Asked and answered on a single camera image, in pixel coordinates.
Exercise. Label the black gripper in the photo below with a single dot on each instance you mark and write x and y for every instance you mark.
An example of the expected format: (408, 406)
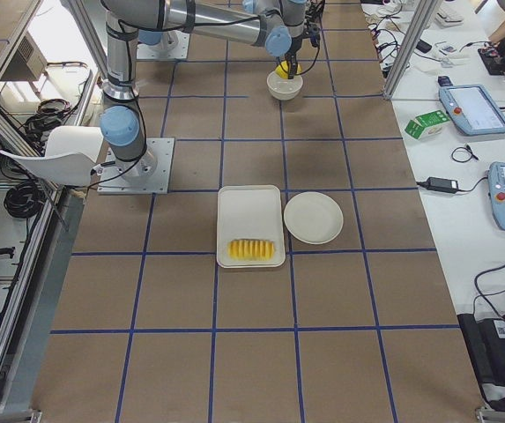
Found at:
(293, 48)

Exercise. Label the yellow lemon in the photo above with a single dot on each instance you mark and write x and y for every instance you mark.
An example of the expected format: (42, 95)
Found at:
(281, 70)

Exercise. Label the white ceramic bowl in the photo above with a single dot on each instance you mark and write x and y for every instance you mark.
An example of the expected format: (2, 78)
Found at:
(282, 88)

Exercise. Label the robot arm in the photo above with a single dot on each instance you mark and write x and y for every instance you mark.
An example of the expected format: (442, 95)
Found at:
(276, 26)

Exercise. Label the green white box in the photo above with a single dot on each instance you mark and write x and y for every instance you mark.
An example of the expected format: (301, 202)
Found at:
(426, 125)

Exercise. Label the white round plate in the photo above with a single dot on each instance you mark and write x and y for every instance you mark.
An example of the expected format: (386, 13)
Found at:
(313, 218)

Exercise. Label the white rectangular tray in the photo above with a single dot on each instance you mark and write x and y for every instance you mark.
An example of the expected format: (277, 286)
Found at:
(249, 212)

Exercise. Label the far teach pendant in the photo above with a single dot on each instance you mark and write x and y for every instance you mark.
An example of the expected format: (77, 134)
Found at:
(472, 109)

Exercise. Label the sliced yellow fruit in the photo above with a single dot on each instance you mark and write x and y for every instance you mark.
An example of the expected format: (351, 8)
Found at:
(251, 249)

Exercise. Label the black power adapter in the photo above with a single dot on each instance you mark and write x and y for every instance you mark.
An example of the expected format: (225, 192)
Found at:
(442, 185)

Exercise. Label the white chair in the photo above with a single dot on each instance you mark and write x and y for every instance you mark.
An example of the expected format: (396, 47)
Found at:
(70, 156)

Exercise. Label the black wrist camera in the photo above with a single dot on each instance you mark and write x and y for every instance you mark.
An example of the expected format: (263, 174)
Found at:
(312, 32)

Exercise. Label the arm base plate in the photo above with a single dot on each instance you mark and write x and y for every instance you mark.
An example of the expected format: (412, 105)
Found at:
(150, 175)
(161, 47)

